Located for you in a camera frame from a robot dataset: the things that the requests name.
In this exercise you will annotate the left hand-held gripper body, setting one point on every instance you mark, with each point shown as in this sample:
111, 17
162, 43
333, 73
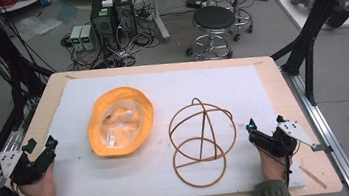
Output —
23, 170

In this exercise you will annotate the person's right hand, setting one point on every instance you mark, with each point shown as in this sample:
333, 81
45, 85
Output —
271, 166

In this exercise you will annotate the wooden stick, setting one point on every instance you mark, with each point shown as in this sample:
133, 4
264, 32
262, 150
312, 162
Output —
312, 176

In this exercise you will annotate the black computer tower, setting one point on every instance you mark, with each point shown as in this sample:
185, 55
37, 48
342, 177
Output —
103, 22
125, 15

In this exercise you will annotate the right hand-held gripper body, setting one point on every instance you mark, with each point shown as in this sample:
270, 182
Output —
280, 143

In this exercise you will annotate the grey power supply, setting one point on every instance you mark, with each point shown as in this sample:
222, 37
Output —
88, 37
76, 37

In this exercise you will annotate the person's left hand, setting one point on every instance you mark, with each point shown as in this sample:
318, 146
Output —
39, 190

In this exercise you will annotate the white foam mat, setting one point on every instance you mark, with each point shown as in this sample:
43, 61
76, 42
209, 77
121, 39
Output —
161, 86

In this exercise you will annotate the orange bucket hat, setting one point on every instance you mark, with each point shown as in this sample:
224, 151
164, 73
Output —
99, 134

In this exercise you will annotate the grey table leg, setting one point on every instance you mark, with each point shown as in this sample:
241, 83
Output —
159, 15

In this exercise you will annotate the white round table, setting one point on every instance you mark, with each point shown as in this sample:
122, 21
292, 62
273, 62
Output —
21, 3

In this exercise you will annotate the white board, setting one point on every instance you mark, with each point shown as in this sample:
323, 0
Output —
289, 6

